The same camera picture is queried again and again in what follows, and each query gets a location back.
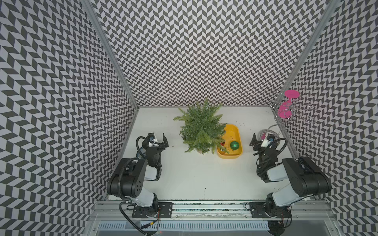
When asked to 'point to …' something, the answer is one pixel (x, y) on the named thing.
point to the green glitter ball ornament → (234, 145)
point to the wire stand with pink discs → (286, 105)
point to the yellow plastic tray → (232, 134)
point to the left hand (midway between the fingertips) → (156, 135)
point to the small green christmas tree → (201, 128)
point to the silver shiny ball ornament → (222, 150)
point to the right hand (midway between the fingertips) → (261, 137)
